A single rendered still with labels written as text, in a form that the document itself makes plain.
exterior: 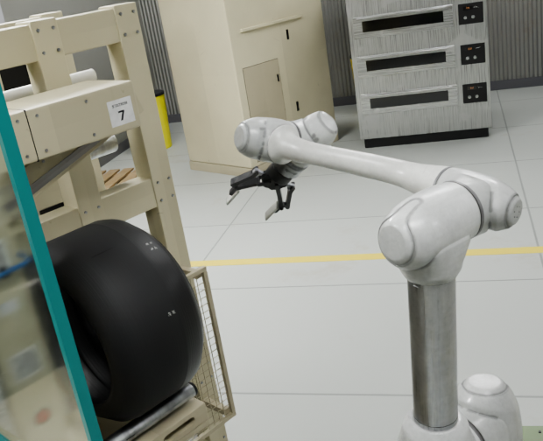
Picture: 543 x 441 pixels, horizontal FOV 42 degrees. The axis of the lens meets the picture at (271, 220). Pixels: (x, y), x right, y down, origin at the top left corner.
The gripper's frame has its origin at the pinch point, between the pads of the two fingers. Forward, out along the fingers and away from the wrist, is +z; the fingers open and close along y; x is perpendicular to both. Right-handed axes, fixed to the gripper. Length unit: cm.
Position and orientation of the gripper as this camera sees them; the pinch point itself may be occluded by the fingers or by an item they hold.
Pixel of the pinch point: (248, 206)
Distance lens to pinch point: 213.0
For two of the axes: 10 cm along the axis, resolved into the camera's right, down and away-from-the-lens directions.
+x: 0.0, -7.7, 6.4
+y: 8.5, 3.4, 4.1
